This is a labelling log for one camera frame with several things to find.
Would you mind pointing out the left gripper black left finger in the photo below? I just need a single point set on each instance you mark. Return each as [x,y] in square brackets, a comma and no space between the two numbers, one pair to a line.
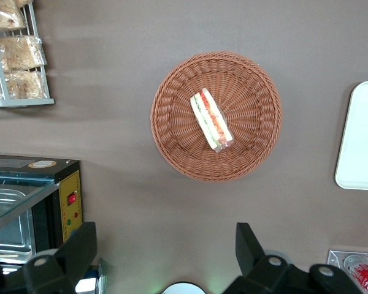
[64,260]

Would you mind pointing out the black glass food warmer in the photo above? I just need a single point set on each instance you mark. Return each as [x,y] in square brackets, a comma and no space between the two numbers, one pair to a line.
[70,183]

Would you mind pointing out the tray of packaged crackers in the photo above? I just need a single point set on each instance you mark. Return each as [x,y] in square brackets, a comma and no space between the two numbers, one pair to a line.
[21,103]

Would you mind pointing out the round brown wicker basket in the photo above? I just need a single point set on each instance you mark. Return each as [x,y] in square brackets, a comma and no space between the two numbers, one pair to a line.
[248,92]

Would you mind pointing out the triangle sandwich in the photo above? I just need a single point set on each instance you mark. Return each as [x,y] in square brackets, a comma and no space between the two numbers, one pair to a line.
[210,119]

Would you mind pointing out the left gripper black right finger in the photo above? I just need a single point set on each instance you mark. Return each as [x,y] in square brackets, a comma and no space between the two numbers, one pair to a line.
[251,263]

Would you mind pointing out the clear acrylic bottle rack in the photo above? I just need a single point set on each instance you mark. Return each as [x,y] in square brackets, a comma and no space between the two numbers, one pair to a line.
[335,257]

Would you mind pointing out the steel warmer pan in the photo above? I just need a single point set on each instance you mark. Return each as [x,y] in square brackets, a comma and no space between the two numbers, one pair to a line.
[6,239]

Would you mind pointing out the silver electronics box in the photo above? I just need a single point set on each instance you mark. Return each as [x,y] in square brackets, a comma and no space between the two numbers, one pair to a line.
[87,283]

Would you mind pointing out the red cola bottle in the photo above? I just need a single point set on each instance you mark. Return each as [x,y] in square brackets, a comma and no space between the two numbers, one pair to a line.
[366,275]

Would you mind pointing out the beige plastic tray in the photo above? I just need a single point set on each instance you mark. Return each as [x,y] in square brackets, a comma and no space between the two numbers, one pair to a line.
[362,137]

